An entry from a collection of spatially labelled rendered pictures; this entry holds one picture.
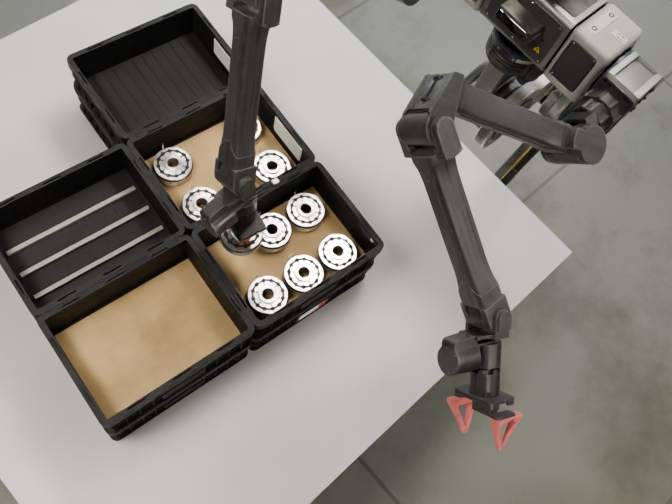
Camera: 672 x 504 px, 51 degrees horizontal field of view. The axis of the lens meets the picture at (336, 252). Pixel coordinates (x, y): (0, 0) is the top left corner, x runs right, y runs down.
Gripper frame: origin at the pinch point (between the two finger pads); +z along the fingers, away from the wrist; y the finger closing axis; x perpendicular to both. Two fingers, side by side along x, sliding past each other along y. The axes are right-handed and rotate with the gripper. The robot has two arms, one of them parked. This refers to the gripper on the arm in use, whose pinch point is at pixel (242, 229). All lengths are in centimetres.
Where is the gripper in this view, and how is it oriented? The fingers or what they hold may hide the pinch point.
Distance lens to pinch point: 170.7
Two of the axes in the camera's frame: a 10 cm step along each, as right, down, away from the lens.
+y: 5.2, 8.2, -2.3
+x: 8.4, -4.5, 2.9
